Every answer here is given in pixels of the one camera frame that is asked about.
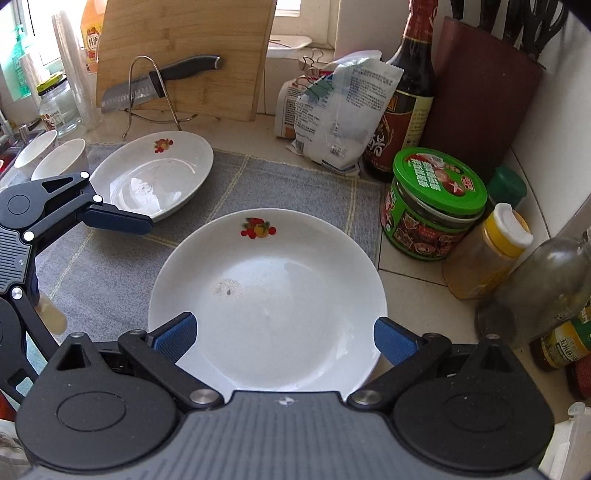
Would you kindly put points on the green dish soap bottle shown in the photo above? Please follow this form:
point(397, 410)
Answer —
point(12, 70)

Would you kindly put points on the red white seasoning bag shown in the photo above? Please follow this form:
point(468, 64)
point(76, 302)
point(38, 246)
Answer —
point(312, 67)

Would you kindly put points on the orange juice bottle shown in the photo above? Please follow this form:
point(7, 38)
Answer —
point(91, 26)

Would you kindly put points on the clear plastic wrap roll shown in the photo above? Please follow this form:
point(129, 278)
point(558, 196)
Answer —
point(82, 83)

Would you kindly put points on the metal wire board stand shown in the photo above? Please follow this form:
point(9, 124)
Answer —
point(151, 95)

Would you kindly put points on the black handled santoku knife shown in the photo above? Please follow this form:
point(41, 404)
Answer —
point(150, 86)

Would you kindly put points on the glass jar with yellow lid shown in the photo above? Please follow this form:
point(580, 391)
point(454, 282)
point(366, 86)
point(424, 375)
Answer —
point(57, 106)

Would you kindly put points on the green lid sauce jar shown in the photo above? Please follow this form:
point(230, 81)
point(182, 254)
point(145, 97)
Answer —
point(433, 201)

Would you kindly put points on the large white floral plate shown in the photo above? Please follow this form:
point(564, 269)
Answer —
point(284, 302)

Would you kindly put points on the white floral plate back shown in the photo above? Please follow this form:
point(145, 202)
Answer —
point(154, 175)

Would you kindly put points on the yellow cap spice jar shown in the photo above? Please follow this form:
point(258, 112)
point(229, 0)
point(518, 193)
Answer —
point(485, 257)

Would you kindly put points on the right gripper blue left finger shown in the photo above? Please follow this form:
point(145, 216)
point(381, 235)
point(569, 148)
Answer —
point(153, 356)

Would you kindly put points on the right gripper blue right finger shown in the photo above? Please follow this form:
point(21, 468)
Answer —
point(413, 358)

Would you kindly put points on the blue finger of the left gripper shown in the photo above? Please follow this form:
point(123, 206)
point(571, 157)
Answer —
point(108, 217)

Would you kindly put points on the clear glass oil bottle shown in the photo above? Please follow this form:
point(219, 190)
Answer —
point(550, 287)

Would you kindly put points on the white bowl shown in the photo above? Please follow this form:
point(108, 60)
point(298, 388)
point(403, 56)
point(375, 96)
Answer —
point(67, 158)
point(31, 156)

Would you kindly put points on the green label condiment bottle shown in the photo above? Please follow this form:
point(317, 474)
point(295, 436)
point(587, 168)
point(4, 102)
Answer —
point(566, 344)

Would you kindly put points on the bamboo cutting board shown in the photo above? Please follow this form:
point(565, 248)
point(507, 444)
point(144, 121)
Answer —
point(171, 31)

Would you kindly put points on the dark red knife block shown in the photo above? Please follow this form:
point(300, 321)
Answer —
point(485, 84)

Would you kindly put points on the small green cap bottle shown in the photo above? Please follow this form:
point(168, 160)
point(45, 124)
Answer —
point(506, 186)

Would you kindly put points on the dark soy sauce bottle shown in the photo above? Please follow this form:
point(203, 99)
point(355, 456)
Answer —
point(404, 120)

